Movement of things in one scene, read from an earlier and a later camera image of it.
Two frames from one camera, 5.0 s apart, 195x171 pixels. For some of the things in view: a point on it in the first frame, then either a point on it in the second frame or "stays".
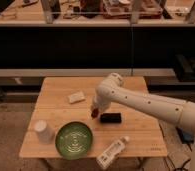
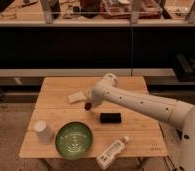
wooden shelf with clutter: (97, 13) stays
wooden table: (65, 100) stays
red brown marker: (95, 113) → (88, 106)
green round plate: (73, 140) stays
